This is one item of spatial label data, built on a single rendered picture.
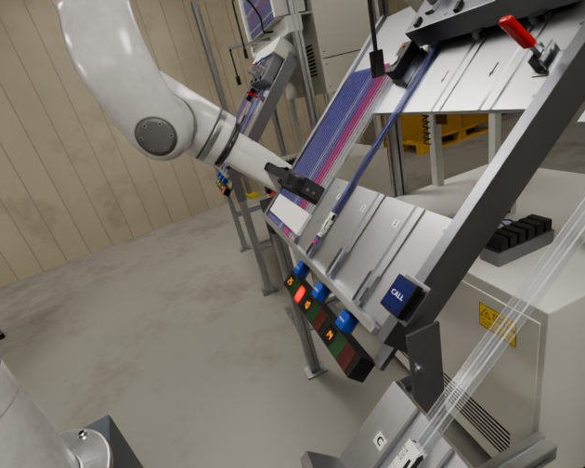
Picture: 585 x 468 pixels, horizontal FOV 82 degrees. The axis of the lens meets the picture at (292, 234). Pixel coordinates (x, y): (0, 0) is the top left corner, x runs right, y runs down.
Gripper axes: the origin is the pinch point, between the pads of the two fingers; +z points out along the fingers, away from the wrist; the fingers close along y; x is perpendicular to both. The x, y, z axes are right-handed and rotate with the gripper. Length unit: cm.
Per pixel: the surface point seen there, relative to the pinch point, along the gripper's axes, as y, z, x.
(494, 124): -45, 74, 57
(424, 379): 24.8, 18.5, -15.0
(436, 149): -45, 57, 37
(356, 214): -4.3, 14.6, 0.8
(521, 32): 18.0, 7.9, 30.2
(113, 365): -113, 3, -123
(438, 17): -6.7, 9.9, 41.5
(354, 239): -0.4, 14.4, -3.6
